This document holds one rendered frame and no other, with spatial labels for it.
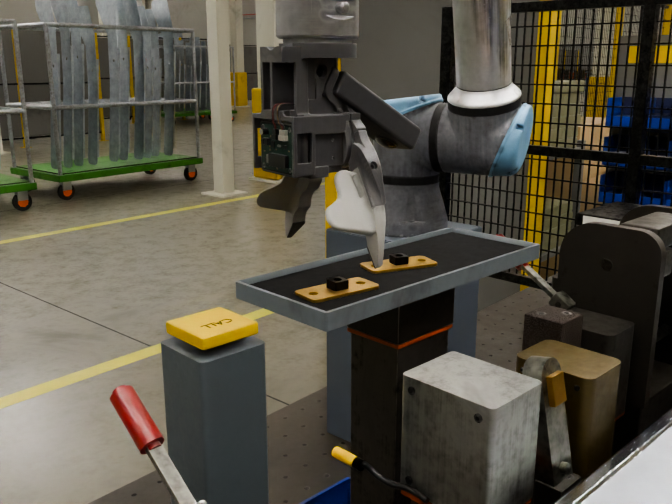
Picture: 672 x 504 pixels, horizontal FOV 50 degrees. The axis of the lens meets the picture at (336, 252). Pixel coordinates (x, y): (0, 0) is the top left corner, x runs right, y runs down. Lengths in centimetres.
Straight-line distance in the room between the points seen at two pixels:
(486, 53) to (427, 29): 252
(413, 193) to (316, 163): 58
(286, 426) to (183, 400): 79
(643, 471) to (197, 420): 43
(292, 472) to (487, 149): 64
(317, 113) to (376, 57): 316
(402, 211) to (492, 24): 33
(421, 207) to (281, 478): 52
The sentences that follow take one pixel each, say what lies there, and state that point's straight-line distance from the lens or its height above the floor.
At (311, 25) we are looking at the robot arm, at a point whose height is 141.
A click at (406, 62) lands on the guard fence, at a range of 371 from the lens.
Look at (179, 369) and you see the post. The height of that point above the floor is 112.
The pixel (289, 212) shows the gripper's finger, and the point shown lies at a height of 123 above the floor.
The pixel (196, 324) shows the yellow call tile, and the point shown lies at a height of 116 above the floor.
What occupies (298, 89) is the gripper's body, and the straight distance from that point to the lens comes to 65.
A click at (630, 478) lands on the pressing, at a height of 100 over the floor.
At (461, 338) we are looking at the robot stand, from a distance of 133.
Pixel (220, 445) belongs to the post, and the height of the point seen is 106.
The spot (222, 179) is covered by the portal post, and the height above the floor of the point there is 18.
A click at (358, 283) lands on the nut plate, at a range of 75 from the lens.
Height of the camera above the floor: 138
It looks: 15 degrees down
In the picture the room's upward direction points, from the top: straight up
